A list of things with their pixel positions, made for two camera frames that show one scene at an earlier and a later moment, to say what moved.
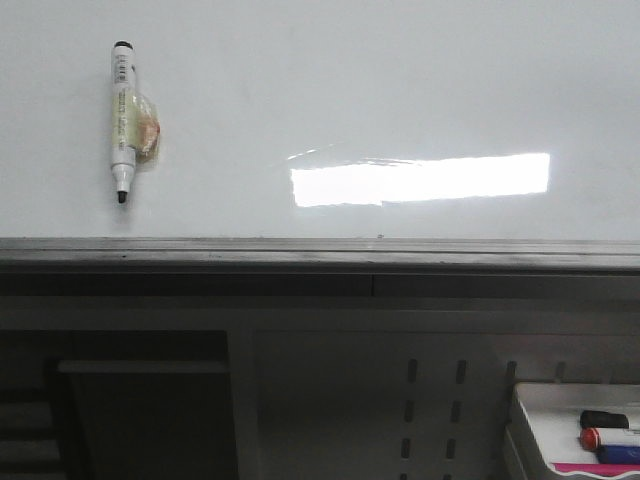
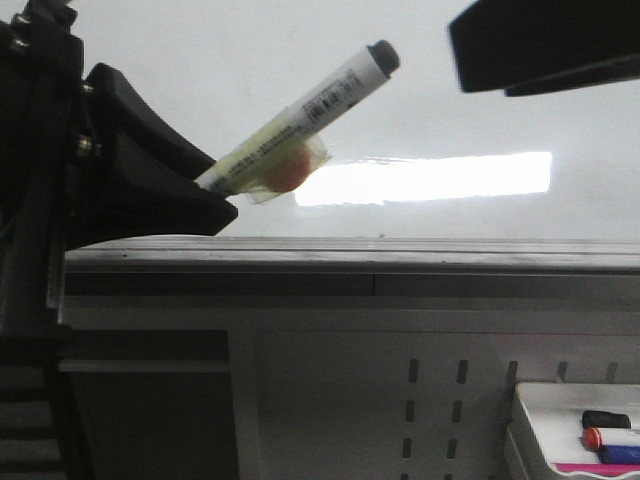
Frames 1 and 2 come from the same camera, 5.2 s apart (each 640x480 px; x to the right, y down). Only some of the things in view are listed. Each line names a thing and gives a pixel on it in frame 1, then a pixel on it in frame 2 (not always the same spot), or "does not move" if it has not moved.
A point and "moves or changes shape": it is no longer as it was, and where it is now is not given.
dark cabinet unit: [116, 404] does not move
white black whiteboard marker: [135, 122] moves or changes shape
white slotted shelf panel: [405, 394] does not move
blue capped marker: [618, 454] does not move
